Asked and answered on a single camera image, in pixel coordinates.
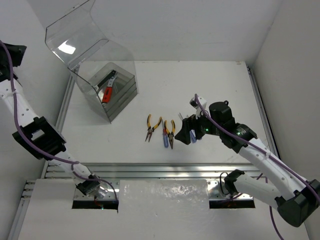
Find black handled adjustable wrench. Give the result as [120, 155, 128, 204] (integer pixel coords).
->
[94, 70, 117, 91]

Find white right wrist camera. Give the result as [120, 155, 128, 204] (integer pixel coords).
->
[189, 95, 207, 119]

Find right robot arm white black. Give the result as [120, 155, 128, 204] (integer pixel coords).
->
[175, 96, 320, 228]

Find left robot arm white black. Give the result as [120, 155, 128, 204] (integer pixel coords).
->
[0, 42, 103, 198]

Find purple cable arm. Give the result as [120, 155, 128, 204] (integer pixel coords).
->
[0, 39, 120, 203]
[193, 93, 320, 240]

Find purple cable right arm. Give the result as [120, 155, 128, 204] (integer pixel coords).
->
[193, 93, 320, 240]

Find clear stacked plastic container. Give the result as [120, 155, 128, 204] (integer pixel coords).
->
[68, 39, 138, 123]

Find yellow black needle-nose pliers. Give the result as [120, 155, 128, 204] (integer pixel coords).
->
[145, 114, 163, 142]

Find aluminium frame rail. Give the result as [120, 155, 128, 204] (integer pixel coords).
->
[15, 61, 278, 240]

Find yellow black long-nose pliers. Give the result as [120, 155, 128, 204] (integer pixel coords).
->
[164, 119, 176, 149]

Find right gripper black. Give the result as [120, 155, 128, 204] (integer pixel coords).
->
[174, 106, 223, 144]

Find red handled adjustable wrench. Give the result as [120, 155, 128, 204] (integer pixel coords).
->
[101, 76, 117, 104]

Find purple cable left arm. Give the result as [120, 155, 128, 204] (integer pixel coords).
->
[0, 39, 120, 203]

